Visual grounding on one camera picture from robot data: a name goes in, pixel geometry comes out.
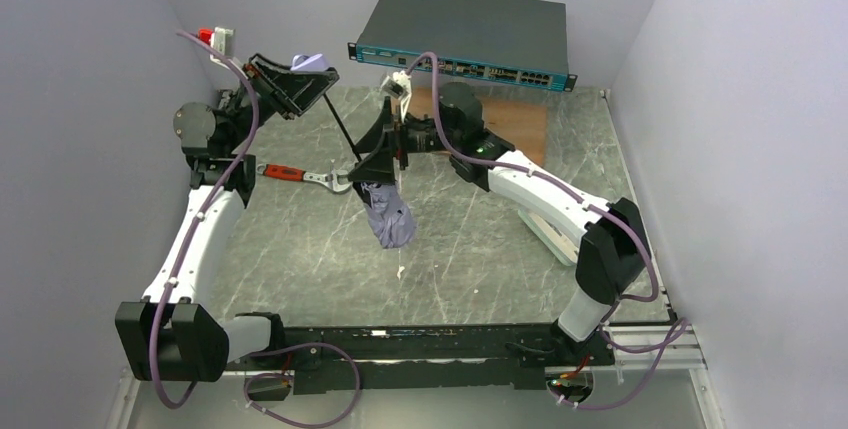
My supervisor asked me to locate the purple folding umbrella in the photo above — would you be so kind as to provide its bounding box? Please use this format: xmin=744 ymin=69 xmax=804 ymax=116
xmin=291 ymin=53 xmax=417 ymax=249

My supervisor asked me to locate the mint green umbrella case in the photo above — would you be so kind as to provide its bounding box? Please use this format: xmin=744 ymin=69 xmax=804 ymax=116
xmin=517 ymin=209 xmax=585 ymax=267

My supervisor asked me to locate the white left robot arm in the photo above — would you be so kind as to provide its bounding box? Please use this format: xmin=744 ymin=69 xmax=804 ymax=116
xmin=115 ymin=54 xmax=339 ymax=383

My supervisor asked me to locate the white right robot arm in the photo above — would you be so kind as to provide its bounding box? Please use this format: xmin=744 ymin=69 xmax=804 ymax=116
xmin=349 ymin=74 xmax=650 ymax=344

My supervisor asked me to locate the wooden base board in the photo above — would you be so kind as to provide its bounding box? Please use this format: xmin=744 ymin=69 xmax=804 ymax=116
xmin=407 ymin=82 xmax=547 ymax=166

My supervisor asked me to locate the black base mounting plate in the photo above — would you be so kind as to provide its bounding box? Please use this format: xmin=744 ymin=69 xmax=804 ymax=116
xmin=226 ymin=323 xmax=615 ymax=395

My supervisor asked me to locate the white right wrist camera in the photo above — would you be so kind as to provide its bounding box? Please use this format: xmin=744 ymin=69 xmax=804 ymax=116
xmin=380 ymin=70 xmax=412 ymax=101

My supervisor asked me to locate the red handled adjustable wrench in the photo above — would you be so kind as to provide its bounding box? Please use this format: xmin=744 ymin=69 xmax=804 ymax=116
xmin=257 ymin=163 xmax=353 ymax=194

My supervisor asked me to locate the grey network switch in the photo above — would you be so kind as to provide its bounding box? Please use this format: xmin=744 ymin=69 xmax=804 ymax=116
xmin=348 ymin=0 xmax=577 ymax=92

